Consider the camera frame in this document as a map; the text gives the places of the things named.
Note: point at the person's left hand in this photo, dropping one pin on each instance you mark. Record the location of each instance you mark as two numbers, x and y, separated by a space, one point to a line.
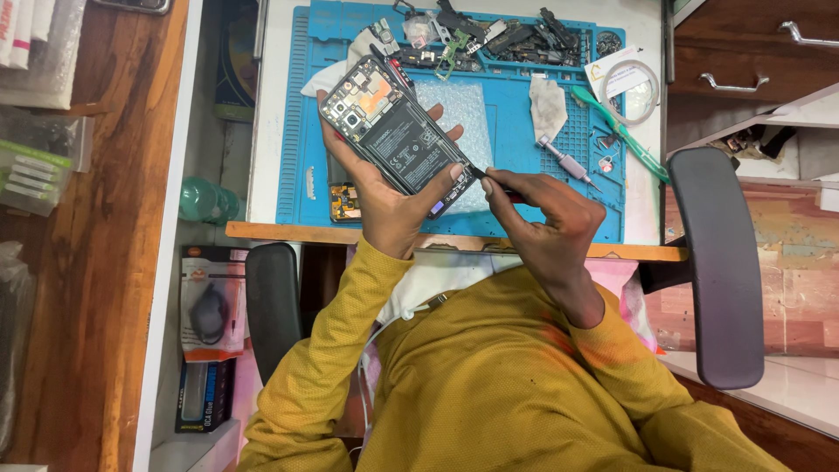
387 219

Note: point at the person's right hand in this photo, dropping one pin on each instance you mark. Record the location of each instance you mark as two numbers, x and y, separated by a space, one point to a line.
557 229

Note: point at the black smartphone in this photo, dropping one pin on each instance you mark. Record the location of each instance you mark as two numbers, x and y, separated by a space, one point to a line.
393 131

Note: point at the orange phone circuit board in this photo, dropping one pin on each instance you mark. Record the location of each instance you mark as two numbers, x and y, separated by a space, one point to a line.
345 202

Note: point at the silver precision screwdriver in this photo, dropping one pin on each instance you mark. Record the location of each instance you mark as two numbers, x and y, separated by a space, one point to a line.
567 162

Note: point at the white fabric garment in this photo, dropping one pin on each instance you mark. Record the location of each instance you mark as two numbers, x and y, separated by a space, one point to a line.
446 275

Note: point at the small silver metal strip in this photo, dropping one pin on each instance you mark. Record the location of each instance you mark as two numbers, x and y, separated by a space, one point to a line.
310 183

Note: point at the small loose metal parts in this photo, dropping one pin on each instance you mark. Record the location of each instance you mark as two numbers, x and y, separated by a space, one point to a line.
606 154

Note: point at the pink patterned cloth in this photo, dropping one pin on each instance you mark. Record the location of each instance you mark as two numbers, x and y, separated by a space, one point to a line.
629 288

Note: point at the green toothbrush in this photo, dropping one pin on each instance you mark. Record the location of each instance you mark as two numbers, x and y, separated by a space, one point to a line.
619 131

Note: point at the blue repair mat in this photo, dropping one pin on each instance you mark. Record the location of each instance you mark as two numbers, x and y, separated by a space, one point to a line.
518 118

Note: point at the crumpled white tissue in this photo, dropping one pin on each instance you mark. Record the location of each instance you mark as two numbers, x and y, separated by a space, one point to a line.
547 108

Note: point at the clear bubble wrap sheet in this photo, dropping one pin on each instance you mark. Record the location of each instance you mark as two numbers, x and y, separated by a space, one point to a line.
465 108

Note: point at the black chair armrest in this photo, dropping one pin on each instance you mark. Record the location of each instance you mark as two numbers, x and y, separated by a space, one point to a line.
272 308
718 262

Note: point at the black red pen tool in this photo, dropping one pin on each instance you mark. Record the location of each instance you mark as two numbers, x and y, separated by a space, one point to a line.
401 71

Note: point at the white cloth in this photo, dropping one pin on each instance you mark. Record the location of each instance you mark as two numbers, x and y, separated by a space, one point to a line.
334 72

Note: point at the clear tape roll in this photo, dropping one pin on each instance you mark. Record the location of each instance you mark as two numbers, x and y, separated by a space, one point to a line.
649 88

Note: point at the white printed card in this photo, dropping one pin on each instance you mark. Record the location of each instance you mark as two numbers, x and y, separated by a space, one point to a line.
606 65

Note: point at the green plastic bottle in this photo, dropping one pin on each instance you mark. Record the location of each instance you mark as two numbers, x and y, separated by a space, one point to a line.
206 200

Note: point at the pile of phone parts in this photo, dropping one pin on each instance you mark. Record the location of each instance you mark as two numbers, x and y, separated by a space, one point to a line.
511 36

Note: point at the dark green box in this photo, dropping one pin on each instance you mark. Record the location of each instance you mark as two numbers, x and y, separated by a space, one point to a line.
234 59

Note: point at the white shelf with parts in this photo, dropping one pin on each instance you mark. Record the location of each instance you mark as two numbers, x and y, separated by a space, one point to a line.
760 137

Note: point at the blue glue box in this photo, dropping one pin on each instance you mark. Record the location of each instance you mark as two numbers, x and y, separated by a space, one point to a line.
204 396

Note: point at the brown wooden drawer cabinet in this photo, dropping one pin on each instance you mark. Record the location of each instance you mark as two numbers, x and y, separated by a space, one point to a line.
754 52

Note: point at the dark phone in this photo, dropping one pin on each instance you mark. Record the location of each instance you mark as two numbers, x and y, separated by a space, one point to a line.
134 5

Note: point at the clear box of green-white tubes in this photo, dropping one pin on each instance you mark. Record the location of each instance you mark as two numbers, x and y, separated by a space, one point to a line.
36 170

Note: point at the stack of white packets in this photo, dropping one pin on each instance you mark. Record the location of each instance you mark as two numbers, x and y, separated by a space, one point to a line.
39 52

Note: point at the dark plastic bag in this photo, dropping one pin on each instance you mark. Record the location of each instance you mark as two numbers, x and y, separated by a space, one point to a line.
13 341

